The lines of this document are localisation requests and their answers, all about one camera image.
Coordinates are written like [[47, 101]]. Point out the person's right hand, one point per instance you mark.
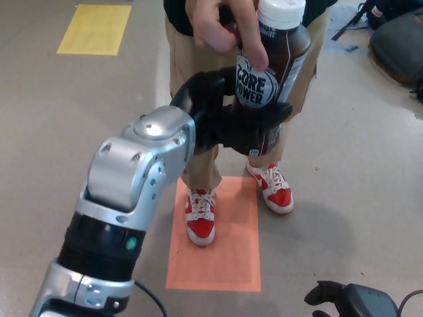
[[211, 29]]

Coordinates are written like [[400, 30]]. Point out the person's left red white sneaker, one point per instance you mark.
[[276, 195]]

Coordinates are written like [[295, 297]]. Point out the person's red white sneaker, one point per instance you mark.
[[276, 195], [200, 224]]

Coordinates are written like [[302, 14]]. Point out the khaki cargo trousers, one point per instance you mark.
[[185, 59]]

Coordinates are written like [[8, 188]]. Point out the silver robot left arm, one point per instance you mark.
[[132, 171]]

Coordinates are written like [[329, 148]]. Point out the grey cushion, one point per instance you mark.
[[400, 56]]

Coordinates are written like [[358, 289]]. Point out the brown protein shake bottle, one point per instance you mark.
[[294, 43]]

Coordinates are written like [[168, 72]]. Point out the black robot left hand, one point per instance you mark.
[[238, 128]]

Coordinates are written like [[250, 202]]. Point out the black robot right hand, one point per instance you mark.
[[357, 300]]

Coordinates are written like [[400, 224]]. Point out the person's right red white sneaker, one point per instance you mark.
[[200, 224]]

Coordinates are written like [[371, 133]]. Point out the black shirt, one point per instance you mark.
[[175, 13]]

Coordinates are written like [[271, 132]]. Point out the orange paper sheet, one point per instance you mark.
[[224, 264]]

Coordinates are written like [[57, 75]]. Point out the yellow paper sheet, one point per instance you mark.
[[94, 29]]

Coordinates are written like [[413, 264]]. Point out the blue tape scrap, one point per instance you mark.
[[350, 48]]

